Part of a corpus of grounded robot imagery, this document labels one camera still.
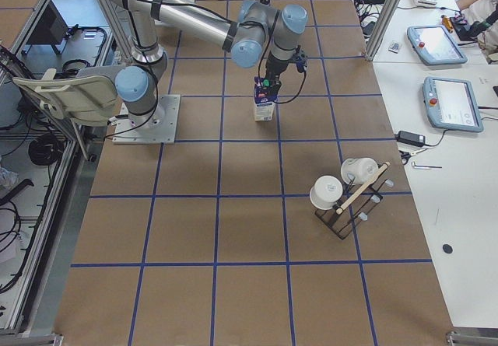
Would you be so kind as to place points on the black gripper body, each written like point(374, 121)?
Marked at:
point(275, 68)

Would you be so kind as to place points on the blue white milk carton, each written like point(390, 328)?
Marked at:
point(264, 101)

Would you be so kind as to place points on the white mug on rack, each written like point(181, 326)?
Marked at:
point(357, 171)
point(325, 192)

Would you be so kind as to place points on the black power adapter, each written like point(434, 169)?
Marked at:
point(410, 138)

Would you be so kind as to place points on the upper teach pendant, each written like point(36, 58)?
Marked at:
point(435, 46)

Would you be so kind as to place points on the teach pendant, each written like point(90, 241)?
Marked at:
point(451, 104)
point(435, 46)

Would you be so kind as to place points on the lower teach pendant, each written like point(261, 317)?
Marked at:
point(451, 104)

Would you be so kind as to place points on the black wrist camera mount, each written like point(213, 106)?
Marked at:
point(300, 60)

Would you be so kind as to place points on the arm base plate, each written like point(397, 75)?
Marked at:
point(160, 128)

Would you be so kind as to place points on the aluminium frame post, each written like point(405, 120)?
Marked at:
point(380, 29)

